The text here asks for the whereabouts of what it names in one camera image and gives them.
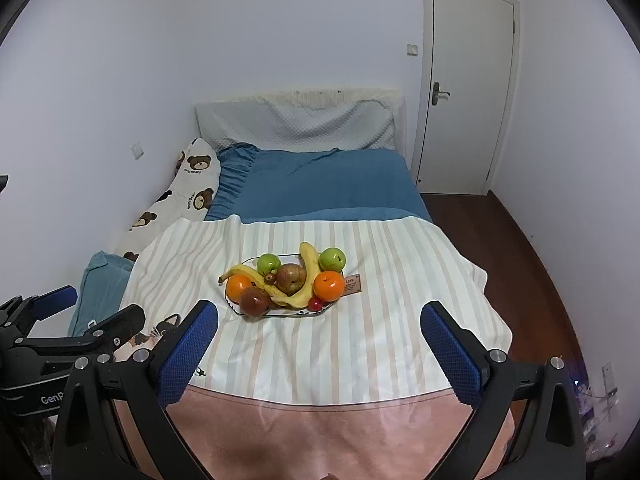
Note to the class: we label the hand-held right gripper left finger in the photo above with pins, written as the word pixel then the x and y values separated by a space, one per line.
pixel 192 355

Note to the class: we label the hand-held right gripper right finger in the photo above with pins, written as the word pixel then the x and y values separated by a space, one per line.
pixel 447 355

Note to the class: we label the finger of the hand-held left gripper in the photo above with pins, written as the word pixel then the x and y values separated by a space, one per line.
pixel 50 300
pixel 117 325

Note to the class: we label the orange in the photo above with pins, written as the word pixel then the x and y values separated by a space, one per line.
pixel 329 286
pixel 239 288

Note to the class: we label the printed white fruit plate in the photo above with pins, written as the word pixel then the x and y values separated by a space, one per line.
pixel 300 311

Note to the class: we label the teal pillow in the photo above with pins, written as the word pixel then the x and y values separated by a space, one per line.
pixel 100 285

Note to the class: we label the cat print striped blanket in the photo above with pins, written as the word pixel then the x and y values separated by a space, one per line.
pixel 380 330

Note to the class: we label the reddish brown apple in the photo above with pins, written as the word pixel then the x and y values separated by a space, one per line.
pixel 255 301

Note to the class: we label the yellow banana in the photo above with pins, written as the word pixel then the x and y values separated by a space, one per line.
pixel 245 274
pixel 311 270

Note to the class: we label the green apple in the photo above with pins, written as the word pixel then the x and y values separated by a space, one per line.
pixel 268 263
pixel 332 259

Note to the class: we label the red cherry tomato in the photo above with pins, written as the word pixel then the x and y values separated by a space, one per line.
pixel 315 303

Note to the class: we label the bear print pillow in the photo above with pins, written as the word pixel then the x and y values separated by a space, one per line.
pixel 185 185

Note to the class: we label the clear plastic bag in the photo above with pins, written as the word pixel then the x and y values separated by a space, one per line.
pixel 597 425

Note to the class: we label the blue bed sheet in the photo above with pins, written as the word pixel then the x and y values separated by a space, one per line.
pixel 330 185

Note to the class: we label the white quilted headboard cover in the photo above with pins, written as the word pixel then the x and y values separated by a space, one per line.
pixel 300 122

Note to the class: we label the white door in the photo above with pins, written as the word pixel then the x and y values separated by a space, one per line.
pixel 465 85

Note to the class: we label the white wall socket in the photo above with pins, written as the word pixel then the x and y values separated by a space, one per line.
pixel 610 377
pixel 136 150

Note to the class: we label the white light switch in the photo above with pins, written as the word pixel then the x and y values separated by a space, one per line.
pixel 412 50

